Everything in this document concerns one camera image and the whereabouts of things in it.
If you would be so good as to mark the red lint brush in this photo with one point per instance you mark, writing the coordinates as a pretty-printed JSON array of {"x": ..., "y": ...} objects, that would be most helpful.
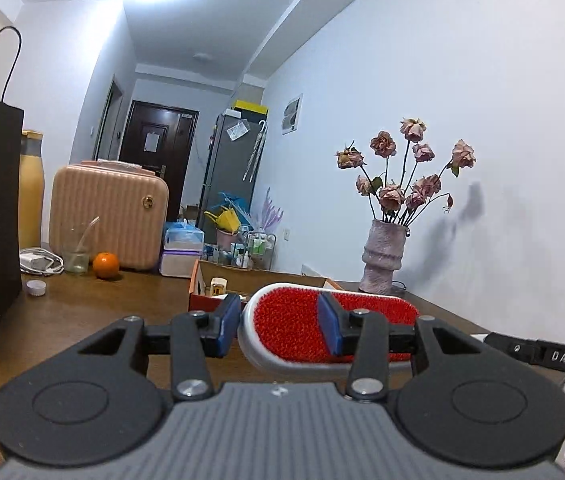
[{"x": 287, "y": 330}]

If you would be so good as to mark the white purple box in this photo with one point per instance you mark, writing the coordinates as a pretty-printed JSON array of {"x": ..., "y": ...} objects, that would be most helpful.
[{"x": 178, "y": 264}]

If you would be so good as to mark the yellow thermos jug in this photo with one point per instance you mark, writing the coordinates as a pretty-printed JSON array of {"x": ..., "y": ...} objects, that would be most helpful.
[{"x": 30, "y": 190}]

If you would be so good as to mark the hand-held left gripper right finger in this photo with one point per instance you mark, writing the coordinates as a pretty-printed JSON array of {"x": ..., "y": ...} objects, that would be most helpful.
[{"x": 330, "y": 325}]

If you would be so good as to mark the pink bucket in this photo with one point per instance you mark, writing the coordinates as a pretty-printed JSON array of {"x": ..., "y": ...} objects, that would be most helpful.
[{"x": 225, "y": 238}]

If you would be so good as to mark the blue plastic bag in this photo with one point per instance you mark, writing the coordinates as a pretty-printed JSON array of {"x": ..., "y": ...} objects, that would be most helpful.
[{"x": 235, "y": 202}]

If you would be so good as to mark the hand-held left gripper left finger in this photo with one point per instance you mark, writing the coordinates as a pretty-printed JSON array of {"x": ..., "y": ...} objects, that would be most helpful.
[{"x": 227, "y": 325}]

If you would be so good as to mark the yellow box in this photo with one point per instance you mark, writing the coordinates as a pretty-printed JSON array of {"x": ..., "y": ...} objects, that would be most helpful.
[{"x": 250, "y": 107}]

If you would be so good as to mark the small brown cardboard box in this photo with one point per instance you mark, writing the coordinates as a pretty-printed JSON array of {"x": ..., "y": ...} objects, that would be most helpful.
[{"x": 190, "y": 212}]

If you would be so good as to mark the purple dried grass bunch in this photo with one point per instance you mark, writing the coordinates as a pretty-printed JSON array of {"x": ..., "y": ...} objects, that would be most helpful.
[{"x": 272, "y": 210}]

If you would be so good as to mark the orange fruit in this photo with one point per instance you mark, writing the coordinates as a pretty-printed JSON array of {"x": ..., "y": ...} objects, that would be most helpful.
[{"x": 106, "y": 265}]

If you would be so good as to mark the dried pink rose bouquet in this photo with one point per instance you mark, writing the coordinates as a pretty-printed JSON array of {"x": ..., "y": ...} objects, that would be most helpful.
[{"x": 392, "y": 195}]

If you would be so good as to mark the small white bottle cap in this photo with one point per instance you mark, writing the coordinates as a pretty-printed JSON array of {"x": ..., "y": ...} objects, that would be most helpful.
[{"x": 35, "y": 287}]

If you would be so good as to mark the pink ribbed suitcase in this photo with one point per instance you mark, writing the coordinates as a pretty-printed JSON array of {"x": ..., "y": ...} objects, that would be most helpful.
[{"x": 107, "y": 210}]

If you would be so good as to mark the grey refrigerator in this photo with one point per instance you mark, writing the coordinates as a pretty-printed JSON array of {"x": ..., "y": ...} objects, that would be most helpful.
[{"x": 232, "y": 170}]

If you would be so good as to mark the small yellow label bottle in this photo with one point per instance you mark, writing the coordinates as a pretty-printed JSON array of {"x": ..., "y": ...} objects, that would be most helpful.
[{"x": 218, "y": 286}]

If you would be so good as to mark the dark brown door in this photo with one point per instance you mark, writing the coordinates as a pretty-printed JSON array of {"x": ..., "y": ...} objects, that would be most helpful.
[{"x": 155, "y": 160}]

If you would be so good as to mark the clear glass straw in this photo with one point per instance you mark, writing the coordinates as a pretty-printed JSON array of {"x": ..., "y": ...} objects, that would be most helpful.
[{"x": 88, "y": 231}]

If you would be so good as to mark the yellow watering can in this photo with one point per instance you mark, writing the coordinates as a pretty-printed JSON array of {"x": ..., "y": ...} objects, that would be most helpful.
[{"x": 225, "y": 217}]

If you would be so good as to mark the pink textured vase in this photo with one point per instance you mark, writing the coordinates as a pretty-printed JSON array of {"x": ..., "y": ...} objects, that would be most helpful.
[{"x": 382, "y": 260}]

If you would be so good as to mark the white folded umbrella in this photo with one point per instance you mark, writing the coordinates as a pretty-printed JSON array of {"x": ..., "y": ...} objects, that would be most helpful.
[{"x": 257, "y": 150}]

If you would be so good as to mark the red cardboard box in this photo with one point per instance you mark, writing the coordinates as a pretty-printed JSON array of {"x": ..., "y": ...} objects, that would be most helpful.
[{"x": 262, "y": 277}]

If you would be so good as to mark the grey wall panel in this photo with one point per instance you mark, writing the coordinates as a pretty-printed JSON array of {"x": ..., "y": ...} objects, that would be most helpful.
[{"x": 292, "y": 114}]

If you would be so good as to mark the clear glass cup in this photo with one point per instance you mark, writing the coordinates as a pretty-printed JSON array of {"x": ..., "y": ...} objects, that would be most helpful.
[{"x": 76, "y": 260}]

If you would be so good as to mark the clear plastic pouch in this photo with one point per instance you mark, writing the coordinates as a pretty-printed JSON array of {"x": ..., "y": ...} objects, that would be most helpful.
[{"x": 236, "y": 130}]

